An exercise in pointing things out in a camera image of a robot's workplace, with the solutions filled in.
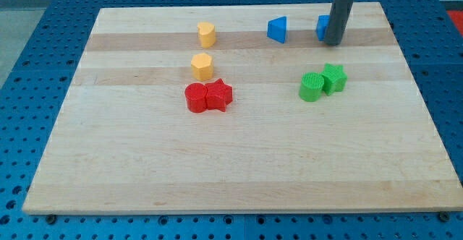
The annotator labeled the red star block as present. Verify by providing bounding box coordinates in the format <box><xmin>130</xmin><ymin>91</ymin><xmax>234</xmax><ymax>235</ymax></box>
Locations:
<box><xmin>205</xmin><ymin>79</ymin><xmax>233</xmax><ymax>112</ymax></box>

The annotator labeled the green star block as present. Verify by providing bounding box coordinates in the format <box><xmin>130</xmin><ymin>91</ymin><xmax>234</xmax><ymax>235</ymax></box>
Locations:
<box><xmin>320</xmin><ymin>63</ymin><xmax>348</xmax><ymax>95</ymax></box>

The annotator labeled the wooden board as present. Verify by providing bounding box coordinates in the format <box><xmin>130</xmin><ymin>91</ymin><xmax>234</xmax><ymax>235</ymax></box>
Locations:
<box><xmin>22</xmin><ymin>2</ymin><xmax>462</xmax><ymax>215</ymax></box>

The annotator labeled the red cylinder block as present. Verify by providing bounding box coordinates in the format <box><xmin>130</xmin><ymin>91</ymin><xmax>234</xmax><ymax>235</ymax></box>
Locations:
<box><xmin>184</xmin><ymin>82</ymin><xmax>207</xmax><ymax>113</ymax></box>

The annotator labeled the yellow hexagon block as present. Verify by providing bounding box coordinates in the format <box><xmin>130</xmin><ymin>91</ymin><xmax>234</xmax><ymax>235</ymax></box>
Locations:
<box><xmin>191</xmin><ymin>53</ymin><xmax>213</xmax><ymax>81</ymax></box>

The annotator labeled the yellow heart block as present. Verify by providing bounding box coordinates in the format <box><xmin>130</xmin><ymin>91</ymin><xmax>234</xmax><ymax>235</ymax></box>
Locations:
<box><xmin>197</xmin><ymin>22</ymin><xmax>216</xmax><ymax>48</ymax></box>

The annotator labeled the green cylinder block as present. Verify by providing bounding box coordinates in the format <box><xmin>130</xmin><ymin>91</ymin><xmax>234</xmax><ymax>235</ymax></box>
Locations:
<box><xmin>299</xmin><ymin>72</ymin><xmax>324</xmax><ymax>102</ymax></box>

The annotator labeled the blue triangle block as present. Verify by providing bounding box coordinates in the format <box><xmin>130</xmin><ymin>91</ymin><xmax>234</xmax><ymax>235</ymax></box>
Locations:
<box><xmin>267</xmin><ymin>16</ymin><xmax>287</xmax><ymax>43</ymax></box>

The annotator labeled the blue cube block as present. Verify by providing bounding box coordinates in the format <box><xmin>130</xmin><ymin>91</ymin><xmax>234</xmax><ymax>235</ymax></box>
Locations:
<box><xmin>315</xmin><ymin>14</ymin><xmax>330</xmax><ymax>41</ymax></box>

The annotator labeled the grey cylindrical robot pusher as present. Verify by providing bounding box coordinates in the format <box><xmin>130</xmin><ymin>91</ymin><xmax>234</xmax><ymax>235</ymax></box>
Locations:
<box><xmin>324</xmin><ymin>0</ymin><xmax>354</xmax><ymax>46</ymax></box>

